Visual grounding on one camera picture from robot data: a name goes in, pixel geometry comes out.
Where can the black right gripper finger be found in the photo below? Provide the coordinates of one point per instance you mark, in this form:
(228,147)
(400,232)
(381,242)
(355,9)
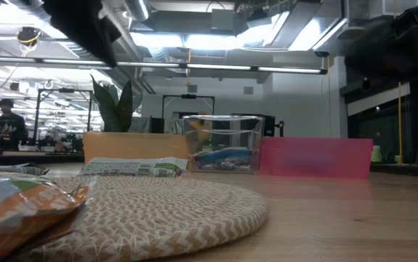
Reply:
(351,65)
(383,58)

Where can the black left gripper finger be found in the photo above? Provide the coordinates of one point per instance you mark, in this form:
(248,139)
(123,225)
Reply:
(103,51)

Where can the white nutrition-print granola bar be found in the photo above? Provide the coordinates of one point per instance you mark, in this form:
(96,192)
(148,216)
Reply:
(128,167)

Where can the text-printed granola bar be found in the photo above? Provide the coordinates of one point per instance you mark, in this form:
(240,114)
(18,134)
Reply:
(12,169)

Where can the blue chewy granola bar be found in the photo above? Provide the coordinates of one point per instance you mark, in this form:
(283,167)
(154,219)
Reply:
(223,166)
(227,154)

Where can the orange granola bar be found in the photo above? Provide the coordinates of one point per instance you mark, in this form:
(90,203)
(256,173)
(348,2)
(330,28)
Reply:
(19,211)

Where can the green potted snake plant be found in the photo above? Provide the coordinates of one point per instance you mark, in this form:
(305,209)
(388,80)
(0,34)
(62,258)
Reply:
(116,109)

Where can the pink translucent plastic bin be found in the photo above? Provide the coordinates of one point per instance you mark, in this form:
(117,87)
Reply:
(332,158)

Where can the orange translucent plastic bin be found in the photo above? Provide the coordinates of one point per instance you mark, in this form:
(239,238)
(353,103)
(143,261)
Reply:
(136,145)

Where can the dark computer monitor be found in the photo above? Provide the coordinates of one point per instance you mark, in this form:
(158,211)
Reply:
(269,125)

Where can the long ceiling light strip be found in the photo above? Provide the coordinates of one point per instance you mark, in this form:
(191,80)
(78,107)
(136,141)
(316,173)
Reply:
(212,66)

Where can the person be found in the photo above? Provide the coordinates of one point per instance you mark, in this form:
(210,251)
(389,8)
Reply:
(201,125)
(10,127)

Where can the dark background desk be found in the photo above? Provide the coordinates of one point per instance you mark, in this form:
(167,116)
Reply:
(30,157)

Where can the clear plastic bin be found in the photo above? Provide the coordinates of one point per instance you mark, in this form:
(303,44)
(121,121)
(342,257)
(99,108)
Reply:
(227,136)

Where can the round woven beige mat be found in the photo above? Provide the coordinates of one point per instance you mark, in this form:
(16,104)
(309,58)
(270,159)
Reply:
(150,218)

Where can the silver ventilation duct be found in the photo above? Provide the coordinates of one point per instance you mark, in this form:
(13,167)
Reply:
(137,9)

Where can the black rectangular frame stand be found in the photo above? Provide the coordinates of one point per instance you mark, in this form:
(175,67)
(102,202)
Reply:
(188,96)
(63,90)

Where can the small black frame clamp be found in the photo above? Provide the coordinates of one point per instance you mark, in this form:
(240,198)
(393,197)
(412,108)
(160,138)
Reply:
(280,127)

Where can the black aluminium table frame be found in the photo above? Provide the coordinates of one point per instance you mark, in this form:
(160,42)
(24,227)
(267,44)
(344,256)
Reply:
(405,168)

